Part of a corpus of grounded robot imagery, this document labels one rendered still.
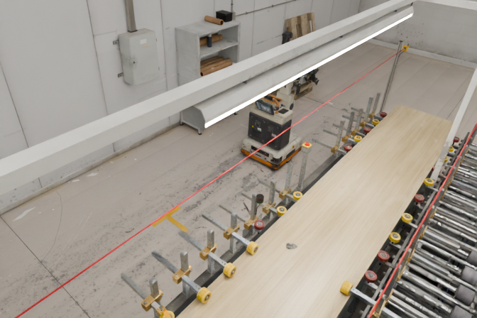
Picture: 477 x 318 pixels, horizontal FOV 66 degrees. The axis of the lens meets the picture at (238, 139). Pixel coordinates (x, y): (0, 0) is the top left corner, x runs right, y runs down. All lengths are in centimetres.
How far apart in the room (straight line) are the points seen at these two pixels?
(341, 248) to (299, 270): 40
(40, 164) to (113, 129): 22
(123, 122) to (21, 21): 317
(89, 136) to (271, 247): 197
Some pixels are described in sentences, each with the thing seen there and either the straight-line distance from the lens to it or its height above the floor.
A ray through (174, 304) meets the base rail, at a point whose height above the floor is 70.
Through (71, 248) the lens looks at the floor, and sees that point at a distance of 423.
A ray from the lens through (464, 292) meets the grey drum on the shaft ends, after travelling 311.
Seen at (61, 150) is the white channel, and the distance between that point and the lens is 106.
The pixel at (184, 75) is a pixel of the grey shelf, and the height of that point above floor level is 89.
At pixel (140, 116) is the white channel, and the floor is 246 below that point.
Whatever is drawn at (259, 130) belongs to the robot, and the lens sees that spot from 487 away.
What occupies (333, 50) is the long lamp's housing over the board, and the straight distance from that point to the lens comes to 213.
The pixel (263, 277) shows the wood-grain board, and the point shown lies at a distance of 264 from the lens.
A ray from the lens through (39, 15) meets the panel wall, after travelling 428.
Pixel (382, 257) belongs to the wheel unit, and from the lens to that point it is 296.
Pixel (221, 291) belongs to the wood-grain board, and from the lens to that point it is 257.
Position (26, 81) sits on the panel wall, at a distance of 437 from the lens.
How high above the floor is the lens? 302
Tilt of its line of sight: 33 degrees down
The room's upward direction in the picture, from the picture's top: 3 degrees clockwise
